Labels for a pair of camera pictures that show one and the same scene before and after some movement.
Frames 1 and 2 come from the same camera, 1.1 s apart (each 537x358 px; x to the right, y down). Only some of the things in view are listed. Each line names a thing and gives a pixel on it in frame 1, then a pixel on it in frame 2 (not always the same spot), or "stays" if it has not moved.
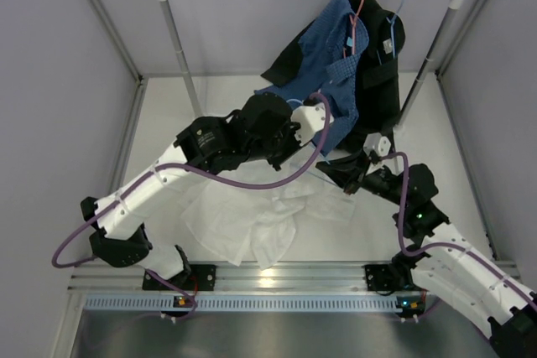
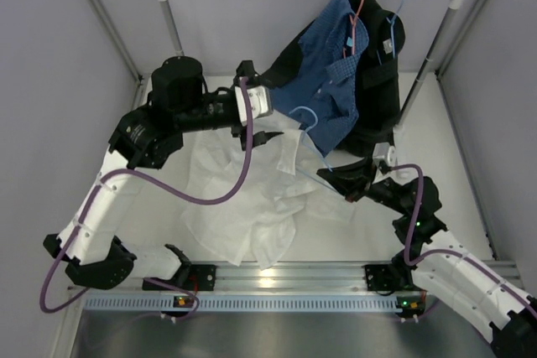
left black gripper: x=289 y=127 → x=246 y=69
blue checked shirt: x=331 y=50 stays
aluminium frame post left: x=106 y=18 stays
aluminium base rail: x=398 y=276 stays
